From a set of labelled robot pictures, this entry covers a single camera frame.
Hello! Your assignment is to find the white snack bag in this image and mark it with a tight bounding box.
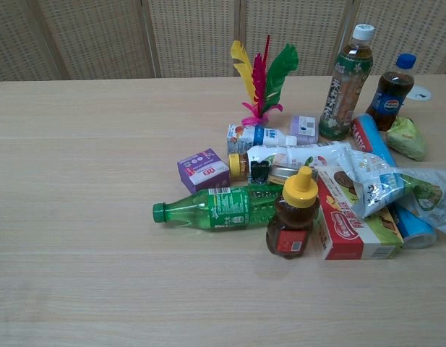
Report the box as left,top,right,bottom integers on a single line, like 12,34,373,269
338,146,446,239

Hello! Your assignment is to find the blue plastic wrap roll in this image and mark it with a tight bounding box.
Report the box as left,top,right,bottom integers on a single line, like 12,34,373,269
349,113,437,250

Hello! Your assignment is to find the small jar yellow lid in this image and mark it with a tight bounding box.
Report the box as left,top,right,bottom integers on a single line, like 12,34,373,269
228,152,250,181

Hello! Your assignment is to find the purple tissue box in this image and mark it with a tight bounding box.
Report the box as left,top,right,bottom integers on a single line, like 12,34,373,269
176,147,231,194

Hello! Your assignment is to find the black binder clip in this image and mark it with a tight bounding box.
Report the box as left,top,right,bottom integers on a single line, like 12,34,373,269
250,160,273,185

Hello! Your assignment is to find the green soda bottle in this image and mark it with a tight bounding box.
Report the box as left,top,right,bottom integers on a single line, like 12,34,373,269
152,184,285,233

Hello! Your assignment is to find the white milk bottle blue label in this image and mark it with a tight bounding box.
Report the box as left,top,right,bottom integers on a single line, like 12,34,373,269
226,123,299,155

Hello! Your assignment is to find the white spout pouch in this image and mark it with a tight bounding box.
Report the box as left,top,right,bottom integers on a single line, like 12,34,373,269
246,141,353,181

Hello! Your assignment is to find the bear honey bottle yellow cap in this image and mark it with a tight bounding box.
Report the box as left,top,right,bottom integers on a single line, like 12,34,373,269
265,166,320,260

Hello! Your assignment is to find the pale purple small box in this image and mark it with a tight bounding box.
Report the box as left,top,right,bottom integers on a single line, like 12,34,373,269
288,114,320,146

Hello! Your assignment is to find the colourful feather shuttlecock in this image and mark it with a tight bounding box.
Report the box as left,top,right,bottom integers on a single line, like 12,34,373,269
231,34,300,127

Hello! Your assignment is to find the red white biscuit box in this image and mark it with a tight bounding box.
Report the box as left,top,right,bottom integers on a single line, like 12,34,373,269
314,166,405,261

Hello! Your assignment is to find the woven folding screen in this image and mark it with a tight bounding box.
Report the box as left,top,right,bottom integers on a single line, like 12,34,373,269
0,0,446,84

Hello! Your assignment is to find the green tea bottle white cap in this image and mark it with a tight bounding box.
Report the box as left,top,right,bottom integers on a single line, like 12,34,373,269
318,23,375,142

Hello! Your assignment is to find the cola bottle blue cap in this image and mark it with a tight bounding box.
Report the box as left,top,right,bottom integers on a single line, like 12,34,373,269
365,53,416,132

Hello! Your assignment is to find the green wrapped snack packet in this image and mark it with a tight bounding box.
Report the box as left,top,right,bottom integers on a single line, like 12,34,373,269
385,116,428,162

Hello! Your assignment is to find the white round table sticker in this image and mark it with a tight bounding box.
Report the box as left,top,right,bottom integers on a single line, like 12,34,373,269
406,85,434,100

